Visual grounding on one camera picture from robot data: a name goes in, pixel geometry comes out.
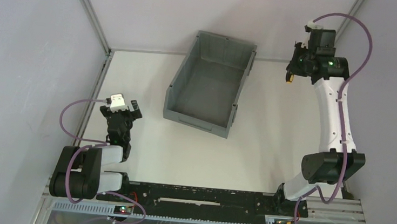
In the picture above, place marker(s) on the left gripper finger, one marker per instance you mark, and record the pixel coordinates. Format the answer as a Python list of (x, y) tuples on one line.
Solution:
[(105, 111), (135, 113)]

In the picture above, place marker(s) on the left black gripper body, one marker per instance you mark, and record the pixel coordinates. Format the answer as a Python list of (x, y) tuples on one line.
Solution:
[(120, 115)]

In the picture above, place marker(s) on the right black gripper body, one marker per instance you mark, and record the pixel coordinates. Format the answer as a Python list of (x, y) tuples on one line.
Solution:
[(294, 62)]

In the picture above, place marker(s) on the black yellow screwdriver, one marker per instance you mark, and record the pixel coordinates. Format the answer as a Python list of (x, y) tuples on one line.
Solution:
[(289, 77)]

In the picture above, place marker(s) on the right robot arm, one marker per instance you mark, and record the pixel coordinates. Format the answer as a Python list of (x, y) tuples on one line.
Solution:
[(337, 158)]

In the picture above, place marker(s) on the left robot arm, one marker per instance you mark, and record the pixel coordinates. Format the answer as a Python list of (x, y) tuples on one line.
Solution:
[(79, 173)]

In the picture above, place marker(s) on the grey plastic storage bin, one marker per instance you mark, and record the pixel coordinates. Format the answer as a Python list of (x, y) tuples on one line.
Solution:
[(205, 90)]

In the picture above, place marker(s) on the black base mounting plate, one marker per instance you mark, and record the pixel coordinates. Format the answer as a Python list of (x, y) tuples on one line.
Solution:
[(209, 203)]

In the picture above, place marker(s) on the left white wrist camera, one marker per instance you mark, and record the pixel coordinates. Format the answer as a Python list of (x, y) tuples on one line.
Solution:
[(117, 102)]

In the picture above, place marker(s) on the grey slotted cable duct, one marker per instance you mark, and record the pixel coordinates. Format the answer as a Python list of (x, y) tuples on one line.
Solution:
[(114, 210)]

